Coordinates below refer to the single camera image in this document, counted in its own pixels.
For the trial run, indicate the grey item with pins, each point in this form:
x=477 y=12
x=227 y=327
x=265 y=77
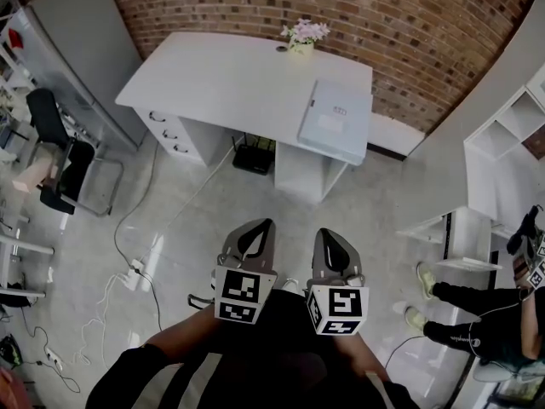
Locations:
x=334 y=122

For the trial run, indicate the white desk frame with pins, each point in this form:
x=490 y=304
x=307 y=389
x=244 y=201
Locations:
x=21 y=245

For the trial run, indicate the small white power strip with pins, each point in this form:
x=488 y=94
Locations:
x=54 y=359

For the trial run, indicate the person's left shoe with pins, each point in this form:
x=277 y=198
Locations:
x=200 y=301

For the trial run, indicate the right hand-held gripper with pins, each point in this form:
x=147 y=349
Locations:
x=340 y=305

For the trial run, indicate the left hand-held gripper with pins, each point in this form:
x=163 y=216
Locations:
x=242 y=290

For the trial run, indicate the person's shoe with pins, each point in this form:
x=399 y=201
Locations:
x=293 y=284
x=426 y=279
x=415 y=320
x=200 y=301

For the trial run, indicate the pink box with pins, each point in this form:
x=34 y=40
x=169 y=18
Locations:
x=32 y=177

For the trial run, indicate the pink flowers in white pot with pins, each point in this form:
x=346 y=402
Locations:
x=304 y=34

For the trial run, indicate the black office chair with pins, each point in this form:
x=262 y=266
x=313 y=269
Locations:
x=64 y=160

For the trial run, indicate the tall white shelf unit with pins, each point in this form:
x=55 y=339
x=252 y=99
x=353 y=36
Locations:
x=502 y=151

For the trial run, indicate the person's left forearm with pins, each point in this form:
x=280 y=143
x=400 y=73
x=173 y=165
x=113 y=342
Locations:
x=183 y=335

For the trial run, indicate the black router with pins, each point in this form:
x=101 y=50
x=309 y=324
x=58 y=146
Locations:
x=253 y=158

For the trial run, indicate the low white shelf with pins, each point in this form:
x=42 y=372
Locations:
x=464 y=237

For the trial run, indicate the person's black clothing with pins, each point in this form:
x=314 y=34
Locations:
x=272 y=369

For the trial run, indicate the grey metal cabinet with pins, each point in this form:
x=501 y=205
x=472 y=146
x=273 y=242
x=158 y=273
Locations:
x=81 y=58

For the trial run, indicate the white table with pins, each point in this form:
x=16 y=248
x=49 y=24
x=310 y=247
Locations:
x=221 y=83

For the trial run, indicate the person's right shoe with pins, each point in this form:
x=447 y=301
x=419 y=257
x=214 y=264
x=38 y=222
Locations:
x=293 y=284

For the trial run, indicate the person's right forearm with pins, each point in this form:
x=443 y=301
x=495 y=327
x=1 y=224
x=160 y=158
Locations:
x=362 y=356

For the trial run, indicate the red cloth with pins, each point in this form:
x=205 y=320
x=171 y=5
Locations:
x=16 y=38

